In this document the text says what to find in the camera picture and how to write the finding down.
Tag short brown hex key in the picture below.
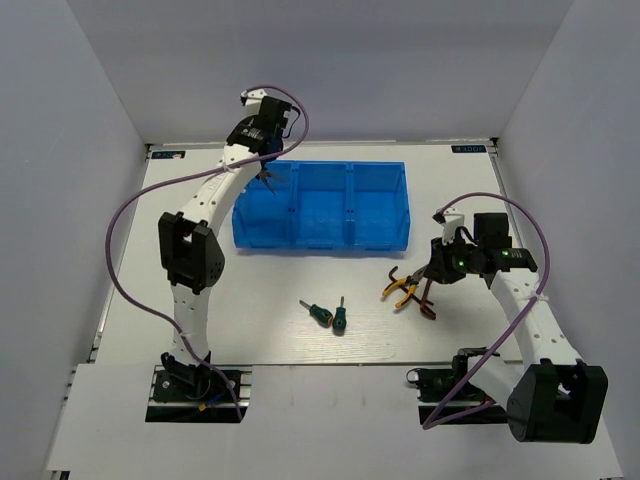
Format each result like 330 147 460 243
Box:
388 265 398 286

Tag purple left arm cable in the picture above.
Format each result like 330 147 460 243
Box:
108 85 312 424

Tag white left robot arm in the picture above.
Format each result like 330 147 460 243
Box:
158 90 294 399

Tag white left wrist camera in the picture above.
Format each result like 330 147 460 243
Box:
240 88 267 108

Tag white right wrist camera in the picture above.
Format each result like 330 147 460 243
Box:
432 207 465 245

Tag small yellow black pliers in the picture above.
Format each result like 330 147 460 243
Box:
255 162 288 195

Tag green Phillips stubby screwdriver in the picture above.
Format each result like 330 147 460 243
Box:
299 300 333 327

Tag long-nose yellow black pliers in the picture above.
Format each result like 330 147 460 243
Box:
381 266 426 310

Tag thick long brown hex key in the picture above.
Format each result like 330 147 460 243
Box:
419 279 437 320

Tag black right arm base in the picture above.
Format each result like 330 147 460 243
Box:
405 347 516 426

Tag blue three-compartment bin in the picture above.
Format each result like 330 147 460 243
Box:
232 160 411 252

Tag green flathead stubby screwdriver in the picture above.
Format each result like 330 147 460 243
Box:
332 297 347 335

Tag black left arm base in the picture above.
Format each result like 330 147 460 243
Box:
145 353 252 424

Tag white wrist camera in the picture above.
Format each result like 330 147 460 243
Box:
432 207 465 245
240 88 267 108

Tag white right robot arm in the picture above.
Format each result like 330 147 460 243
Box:
429 208 608 444

